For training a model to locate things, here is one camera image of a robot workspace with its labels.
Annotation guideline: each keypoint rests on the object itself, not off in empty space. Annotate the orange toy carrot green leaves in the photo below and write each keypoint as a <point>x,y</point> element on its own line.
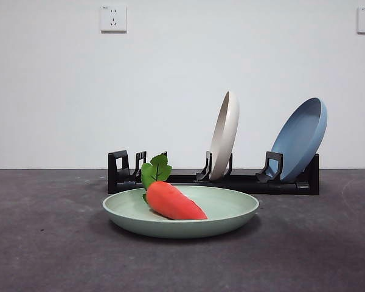
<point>173,203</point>

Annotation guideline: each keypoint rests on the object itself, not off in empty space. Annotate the green plate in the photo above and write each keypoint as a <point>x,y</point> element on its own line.
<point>225,213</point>

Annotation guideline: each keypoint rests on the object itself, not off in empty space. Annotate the beige plate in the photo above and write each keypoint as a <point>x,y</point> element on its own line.
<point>228,130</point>

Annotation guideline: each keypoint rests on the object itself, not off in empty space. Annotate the black plate rack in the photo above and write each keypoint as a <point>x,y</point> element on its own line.
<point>246,186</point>

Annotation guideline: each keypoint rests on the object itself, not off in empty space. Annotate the blue plate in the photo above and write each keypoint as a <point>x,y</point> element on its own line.
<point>301,137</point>

